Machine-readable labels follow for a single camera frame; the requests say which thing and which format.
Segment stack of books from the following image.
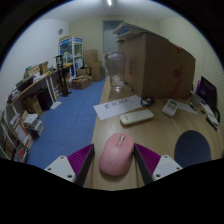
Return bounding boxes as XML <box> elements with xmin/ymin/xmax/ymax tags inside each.
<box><xmin>23</xmin><ymin>113</ymin><xmax>45</xmax><ymax>138</ymax></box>

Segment blue white glass-door cabinet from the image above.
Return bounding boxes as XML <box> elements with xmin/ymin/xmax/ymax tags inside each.
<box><xmin>58</xmin><ymin>35</ymin><xmax>84</xmax><ymax>69</ymax></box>

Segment long white remote control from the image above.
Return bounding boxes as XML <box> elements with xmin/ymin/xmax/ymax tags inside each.
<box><xmin>119</xmin><ymin>109</ymin><xmax>155</xmax><ymax>127</ymax></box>

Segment grey door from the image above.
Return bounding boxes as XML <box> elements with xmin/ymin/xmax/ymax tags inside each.
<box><xmin>102</xmin><ymin>20</ymin><xmax>124</xmax><ymax>53</ymax></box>

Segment black coiled cable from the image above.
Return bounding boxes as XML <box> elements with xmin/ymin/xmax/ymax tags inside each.
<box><xmin>140</xmin><ymin>96</ymin><xmax>155</xmax><ymax>108</ymax></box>

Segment clear glass vase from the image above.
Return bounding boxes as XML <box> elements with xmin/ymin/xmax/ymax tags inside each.
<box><xmin>105</xmin><ymin>50</ymin><xmax>127</xmax><ymax>93</ymax></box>

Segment shelf unit with books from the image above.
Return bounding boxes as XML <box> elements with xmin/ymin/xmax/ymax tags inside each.
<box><xmin>0</xmin><ymin>106</ymin><xmax>34</xmax><ymax>164</ymax></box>

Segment long wooden side desk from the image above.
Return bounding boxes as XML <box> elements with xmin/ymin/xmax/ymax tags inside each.
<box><xmin>6</xmin><ymin>63</ymin><xmax>74</xmax><ymax>111</ymax></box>

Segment black pen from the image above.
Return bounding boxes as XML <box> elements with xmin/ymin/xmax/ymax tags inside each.
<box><xmin>205</xmin><ymin>116</ymin><xmax>218</xmax><ymax>132</ymax></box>

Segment pink computer mouse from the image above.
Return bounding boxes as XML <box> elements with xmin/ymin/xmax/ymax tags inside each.
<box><xmin>98</xmin><ymin>132</ymin><xmax>135</xmax><ymax>177</ymax></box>

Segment stacked brown cardboard boxes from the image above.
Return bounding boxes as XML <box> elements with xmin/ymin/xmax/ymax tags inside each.
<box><xmin>83</xmin><ymin>49</ymin><xmax>106</xmax><ymax>83</ymax></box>

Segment large brown cardboard box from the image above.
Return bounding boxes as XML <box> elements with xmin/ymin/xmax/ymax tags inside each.
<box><xmin>117</xmin><ymin>31</ymin><xmax>197</xmax><ymax>99</ymax></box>

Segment open cardboard box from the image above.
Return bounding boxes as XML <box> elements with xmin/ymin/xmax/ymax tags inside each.
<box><xmin>71</xmin><ymin>75</ymin><xmax>93</xmax><ymax>90</ymax></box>

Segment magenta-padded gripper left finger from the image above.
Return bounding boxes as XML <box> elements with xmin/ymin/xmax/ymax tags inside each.
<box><xmin>44</xmin><ymin>143</ymin><xmax>96</xmax><ymax>188</ymax></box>

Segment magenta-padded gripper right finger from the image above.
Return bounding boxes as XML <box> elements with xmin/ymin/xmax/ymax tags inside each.
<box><xmin>133</xmin><ymin>143</ymin><xmax>184</xmax><ymax>186</ymax></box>

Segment flat grey board stack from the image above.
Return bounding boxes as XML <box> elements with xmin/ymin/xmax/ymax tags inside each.
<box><xmin>112</xmin><ymin>21</ymin><xmax>149</xmax><ymax>41</ymax></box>

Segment dark blue round mouse pad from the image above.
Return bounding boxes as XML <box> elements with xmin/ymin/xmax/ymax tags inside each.
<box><xmin>174</xmin><ymin>129</ymin><xmax>212</xmax><ymax>169</ymax></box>

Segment white calculator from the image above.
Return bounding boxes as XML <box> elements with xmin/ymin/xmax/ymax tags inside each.
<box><xmin>161</xmin><ymin>99</ymin><xmax>179</xmax><ymax>118</ymax></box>

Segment large white paper sheet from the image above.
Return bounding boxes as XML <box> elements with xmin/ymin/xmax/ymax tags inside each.
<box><xmin>93</xmin><ymin>94</ymin><xmax>144</xmax><ymax>121</ymax></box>

